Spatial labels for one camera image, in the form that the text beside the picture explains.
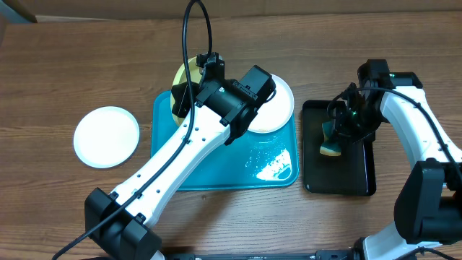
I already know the white plate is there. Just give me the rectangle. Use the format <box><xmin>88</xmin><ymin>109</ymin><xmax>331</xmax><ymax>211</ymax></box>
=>
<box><xmin>248</xmin><ymin>74</ymin><xmax>295</xmax><ymax>134</ymax></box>
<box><xmin>73</xmin><ymin>106</ymin><xmax>140</xmax><ymax>169</ymax></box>

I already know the green yellow sponge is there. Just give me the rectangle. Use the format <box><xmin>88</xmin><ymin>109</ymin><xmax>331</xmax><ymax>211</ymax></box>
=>
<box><xmin>319</xmin><ymin>121</ymin><xmax>341</xmax><ymax>157</ymax></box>

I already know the black water tray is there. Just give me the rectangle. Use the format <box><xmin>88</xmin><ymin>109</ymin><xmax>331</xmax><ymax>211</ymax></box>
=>
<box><xmin>302</xmin><ymin>100</ymin><xmax>376</xmax><ymax>196</ymax></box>

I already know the teal plastic tray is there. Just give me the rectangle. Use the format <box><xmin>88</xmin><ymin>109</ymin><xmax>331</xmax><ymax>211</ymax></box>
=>
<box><xmin>149</xmin><ymin>89</ymin><xmax>300</xmax><ymax>191</ymax></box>

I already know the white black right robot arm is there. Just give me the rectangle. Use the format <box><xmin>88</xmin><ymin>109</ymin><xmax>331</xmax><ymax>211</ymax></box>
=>
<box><xmin>320</xmin><ymin>59</ymin><xmax>461</xmax><ymax>260</ymax></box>

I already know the yellow plate with sauce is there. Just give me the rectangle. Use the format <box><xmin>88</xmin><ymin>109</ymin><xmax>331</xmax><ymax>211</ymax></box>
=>
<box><xmin>170</xmin><ymin>57</ymin><xmax>202</xmax><ymax>126</ymax></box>

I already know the white plate front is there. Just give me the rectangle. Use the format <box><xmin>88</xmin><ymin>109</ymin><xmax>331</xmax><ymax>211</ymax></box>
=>
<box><xmin>73</xmin><ymin>106</ymin><xmax>140</xmax><ymax>169</ymax></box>

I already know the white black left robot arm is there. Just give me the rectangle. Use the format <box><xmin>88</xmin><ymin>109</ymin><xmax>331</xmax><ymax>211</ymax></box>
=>
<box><xmin>84</xmin><ymin>53</ymin><xmax>275</xmax><ymax>260</ymax></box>

